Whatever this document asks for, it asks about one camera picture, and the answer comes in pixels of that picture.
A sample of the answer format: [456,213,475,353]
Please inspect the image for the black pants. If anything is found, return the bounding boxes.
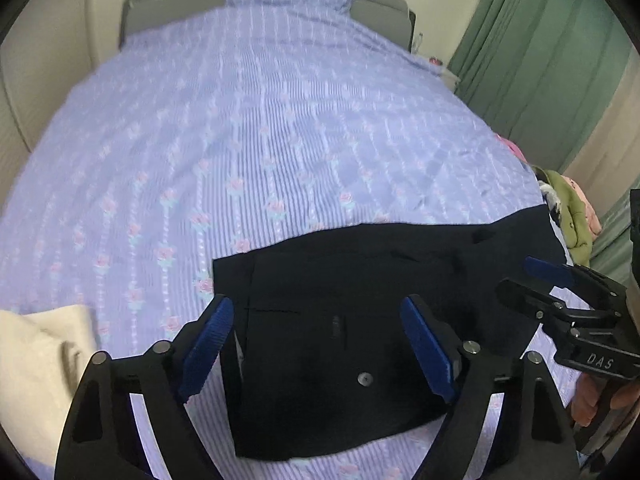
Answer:
[213,206,565,462]

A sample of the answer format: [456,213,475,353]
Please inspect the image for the person right hand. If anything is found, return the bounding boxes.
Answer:
[570,373,639,427]

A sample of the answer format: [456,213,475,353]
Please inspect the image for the olive green garment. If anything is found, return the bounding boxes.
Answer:
[532,165,593,266]

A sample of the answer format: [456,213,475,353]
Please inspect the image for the cream folded garment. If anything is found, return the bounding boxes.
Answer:
[1,304,96,467]

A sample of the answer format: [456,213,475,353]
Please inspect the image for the green curtain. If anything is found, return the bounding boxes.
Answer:
[449,0,639,282]

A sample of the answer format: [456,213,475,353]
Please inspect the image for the white nightstand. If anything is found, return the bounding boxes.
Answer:
[440,68,460,92]

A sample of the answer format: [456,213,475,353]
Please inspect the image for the purple floral bedsheet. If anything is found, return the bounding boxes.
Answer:
[0,1,597,480]

